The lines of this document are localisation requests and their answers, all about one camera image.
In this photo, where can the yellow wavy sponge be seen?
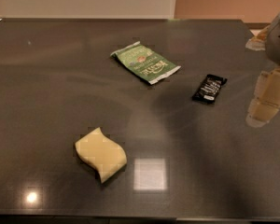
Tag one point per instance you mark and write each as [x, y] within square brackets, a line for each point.
[101, 153]

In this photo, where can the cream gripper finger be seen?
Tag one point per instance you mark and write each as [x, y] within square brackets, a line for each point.
[258, 41]
[266, 102]

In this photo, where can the green jalapeno chip bag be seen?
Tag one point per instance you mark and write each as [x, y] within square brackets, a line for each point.
[145, 63]

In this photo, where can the black snack wrapper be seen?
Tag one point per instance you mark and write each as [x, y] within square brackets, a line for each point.
[209, 89]

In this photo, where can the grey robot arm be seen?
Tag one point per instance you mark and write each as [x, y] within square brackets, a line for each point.
[272, 46]

